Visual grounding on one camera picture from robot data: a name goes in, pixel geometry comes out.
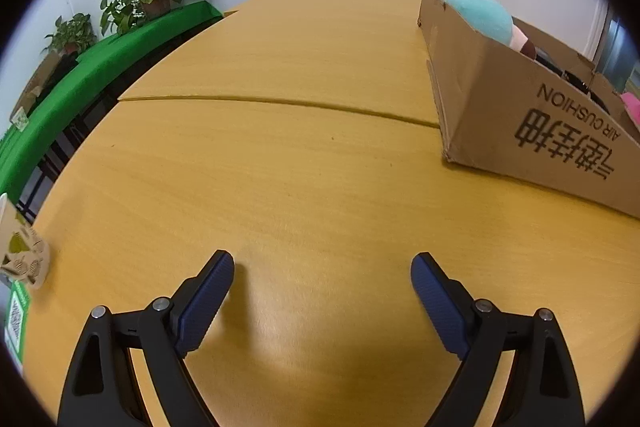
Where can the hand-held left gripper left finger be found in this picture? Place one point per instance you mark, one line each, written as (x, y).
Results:
(207, 302)

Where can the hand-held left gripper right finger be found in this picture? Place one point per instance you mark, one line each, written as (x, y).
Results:
(440, 302)

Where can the large cardboard box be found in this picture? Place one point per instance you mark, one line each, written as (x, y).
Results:
(525, 132)

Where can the green and white card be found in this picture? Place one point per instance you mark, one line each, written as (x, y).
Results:
(17, 317)

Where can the small brown cardboard box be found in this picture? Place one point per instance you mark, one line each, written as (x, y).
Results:
(37, 79)

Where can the teal and pink plush toy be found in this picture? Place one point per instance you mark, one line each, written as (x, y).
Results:
(480, 14)

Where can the small potted green plant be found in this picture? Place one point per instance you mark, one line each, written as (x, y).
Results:
(75, 32)

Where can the glass door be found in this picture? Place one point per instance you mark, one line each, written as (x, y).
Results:
(617, 52)

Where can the black table frame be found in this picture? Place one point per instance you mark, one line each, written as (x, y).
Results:
(55, 157)

